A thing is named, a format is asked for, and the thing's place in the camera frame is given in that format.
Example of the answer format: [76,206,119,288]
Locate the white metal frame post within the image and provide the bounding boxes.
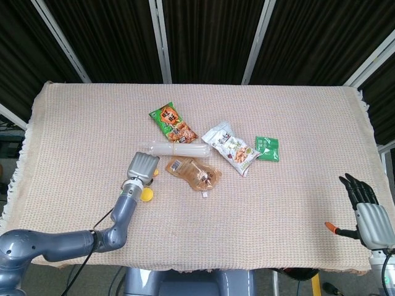
[148,0,173,84]
[30,0,92,83]
[342,30,395,89]
[0,103,28,130]
[241,0,277,84]

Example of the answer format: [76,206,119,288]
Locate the green flat packet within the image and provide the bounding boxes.
[254,136,281,162]

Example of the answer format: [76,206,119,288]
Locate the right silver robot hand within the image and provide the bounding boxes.
[324,173,395,249]

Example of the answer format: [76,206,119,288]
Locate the yellow plastic cup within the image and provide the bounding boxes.
[139,187,154,204]

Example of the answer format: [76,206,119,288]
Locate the white snack bag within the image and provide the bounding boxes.
[201,121,262,178]

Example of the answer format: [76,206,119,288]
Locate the dark pleated curtain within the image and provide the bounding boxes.
[0,0,395,146]

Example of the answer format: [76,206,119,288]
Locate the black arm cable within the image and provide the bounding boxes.
[381,249,395,296]
[60,207,115,296]

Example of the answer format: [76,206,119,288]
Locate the brown spout drink pouch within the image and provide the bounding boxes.
[165,156,223,198]

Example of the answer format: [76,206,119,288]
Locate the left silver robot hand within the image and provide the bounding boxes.
[126,151,160,186]

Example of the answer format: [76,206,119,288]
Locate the green and orange snack bag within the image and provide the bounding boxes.
[149,102,199,144]

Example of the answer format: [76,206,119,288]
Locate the beige woven tablecloth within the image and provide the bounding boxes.
[0,81,390,275]

